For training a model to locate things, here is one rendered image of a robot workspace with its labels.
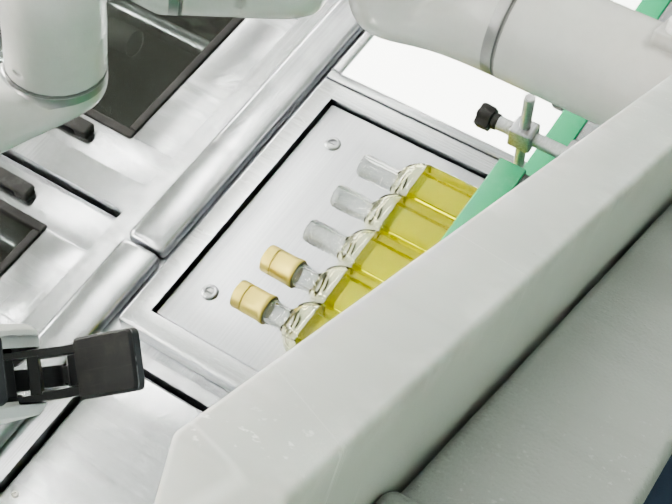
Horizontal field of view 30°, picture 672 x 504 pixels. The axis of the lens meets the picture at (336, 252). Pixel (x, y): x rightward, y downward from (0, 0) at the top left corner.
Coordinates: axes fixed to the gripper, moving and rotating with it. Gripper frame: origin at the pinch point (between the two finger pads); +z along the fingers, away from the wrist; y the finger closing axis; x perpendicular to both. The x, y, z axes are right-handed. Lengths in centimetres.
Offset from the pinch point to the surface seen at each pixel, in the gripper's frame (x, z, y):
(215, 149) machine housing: -32, -55, 93
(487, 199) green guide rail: -15, -10, 77
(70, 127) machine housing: -39, -75, 87
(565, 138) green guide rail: -23, -8, 97
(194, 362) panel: -3, -51, 76
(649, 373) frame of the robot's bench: 4.2, 27.3, 2.3
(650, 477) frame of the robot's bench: 7.4, 28.5, -3.4
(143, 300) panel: -12, -58, 77
